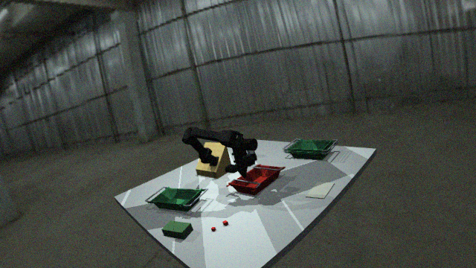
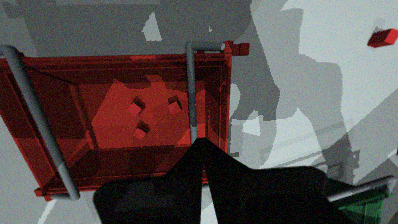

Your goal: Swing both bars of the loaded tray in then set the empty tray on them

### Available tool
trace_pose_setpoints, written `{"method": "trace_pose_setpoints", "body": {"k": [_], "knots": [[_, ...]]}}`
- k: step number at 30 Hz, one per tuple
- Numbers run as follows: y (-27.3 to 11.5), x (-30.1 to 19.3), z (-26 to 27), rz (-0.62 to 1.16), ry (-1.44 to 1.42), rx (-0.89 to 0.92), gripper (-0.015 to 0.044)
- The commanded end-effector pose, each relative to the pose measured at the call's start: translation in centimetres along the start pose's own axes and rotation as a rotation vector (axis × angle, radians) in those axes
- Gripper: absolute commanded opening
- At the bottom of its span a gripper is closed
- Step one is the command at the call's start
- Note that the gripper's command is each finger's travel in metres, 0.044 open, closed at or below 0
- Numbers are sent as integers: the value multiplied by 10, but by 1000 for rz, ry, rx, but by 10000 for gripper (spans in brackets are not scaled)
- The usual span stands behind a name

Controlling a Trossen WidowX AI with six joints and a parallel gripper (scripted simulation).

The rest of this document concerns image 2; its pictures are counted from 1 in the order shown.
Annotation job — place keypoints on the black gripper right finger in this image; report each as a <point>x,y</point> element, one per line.
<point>232,184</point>

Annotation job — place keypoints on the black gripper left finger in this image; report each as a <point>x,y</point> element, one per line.
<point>177,193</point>

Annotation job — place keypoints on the red plastic tray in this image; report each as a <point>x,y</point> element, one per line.
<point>86,98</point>

